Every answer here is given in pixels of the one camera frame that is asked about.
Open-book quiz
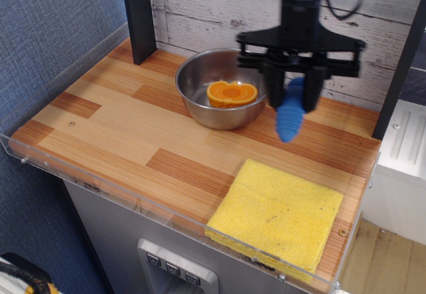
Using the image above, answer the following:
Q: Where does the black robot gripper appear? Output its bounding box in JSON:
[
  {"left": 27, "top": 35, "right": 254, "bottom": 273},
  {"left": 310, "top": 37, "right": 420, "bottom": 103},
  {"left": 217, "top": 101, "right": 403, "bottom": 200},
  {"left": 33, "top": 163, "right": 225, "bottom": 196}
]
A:
[{"left": 236, "top": 0, "right": 365, "bottom": 112}]

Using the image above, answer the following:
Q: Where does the blue handled metal fork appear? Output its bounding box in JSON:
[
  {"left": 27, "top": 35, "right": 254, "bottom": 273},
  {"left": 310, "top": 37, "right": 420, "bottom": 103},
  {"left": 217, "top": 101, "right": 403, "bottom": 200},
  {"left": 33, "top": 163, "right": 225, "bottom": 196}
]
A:
[{"left": 276, "top": 77, "right": 306, "bottom": 143}]

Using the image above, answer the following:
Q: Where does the orange toy fruit slice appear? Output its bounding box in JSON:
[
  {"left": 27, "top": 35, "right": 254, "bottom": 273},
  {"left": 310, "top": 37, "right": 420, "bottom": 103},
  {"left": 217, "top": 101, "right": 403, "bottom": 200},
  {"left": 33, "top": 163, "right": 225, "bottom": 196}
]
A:
[{"left": 206, "top": 80, "right": 258, "bottom": 108}]

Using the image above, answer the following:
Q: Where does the silver metal bowl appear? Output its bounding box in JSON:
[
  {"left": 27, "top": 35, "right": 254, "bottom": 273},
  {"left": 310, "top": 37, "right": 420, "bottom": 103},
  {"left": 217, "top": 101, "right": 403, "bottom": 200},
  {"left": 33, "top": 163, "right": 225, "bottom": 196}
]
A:
[{"left": 175, "top": 49, "right": 268, "bottom": 130}]

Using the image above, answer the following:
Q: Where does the yellow folded cloth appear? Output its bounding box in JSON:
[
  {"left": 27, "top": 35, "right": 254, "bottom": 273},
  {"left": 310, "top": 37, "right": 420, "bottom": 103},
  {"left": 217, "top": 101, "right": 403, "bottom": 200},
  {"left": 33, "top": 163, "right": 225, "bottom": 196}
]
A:
[{"left": 204, "top": 159, "right": 343, "bottom": 283}]

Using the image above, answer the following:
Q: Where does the white toy sink unit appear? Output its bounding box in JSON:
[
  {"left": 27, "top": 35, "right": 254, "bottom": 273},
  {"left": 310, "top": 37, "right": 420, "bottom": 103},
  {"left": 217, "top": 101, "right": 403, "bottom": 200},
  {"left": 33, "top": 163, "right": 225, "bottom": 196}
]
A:
[{"left": 361, "top": 100, "right": 425, "bottom": 244}]

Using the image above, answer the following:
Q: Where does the silver toy fridge cabinet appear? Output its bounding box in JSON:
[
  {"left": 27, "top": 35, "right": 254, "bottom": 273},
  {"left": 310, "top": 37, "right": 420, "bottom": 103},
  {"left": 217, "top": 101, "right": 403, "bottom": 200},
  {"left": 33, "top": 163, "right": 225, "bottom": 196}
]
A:
[{"left": 63, "top": 179, "right": 300, "bottom": 294}]

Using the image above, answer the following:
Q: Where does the clear acrylic table guard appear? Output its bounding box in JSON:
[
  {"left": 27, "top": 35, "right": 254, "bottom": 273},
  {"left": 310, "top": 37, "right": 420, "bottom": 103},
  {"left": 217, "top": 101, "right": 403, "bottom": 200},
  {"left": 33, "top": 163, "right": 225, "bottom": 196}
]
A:
[{"left": 1, "top": 19, "right": 379, "bottom": 293}]

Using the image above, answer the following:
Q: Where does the yellow object bottom left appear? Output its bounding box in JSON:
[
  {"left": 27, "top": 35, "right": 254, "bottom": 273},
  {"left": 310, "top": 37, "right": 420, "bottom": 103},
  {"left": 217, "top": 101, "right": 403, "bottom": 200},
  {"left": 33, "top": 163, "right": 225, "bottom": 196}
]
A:
[{"left": 25, "top": 281, "right": 60, "bottom": 294}]

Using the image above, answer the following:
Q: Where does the black vertical post right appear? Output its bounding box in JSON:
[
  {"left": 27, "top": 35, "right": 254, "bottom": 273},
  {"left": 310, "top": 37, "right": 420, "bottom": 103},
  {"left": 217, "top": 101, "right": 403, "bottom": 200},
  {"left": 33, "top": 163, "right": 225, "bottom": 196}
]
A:
[{"left": 372, "top": 0, "right": 425, "bottom": 140}]

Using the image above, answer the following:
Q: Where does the black vertical post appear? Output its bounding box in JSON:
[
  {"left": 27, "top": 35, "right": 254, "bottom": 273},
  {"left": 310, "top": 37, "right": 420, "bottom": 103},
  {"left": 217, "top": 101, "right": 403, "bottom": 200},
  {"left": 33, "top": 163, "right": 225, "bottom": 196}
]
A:
[
  {"left": 372, "top": 0, "right": 425, "bottom": 140},
  {"left": 124, "top": 0, "right": 157, "bottom": 65}
]

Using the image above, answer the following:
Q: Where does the black vertical post left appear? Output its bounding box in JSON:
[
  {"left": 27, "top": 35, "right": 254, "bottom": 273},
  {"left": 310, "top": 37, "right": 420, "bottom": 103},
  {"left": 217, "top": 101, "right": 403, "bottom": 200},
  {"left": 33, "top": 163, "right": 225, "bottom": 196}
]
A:
[{"left": 124, "top": 0, "right": 157, "bottom": 65}]

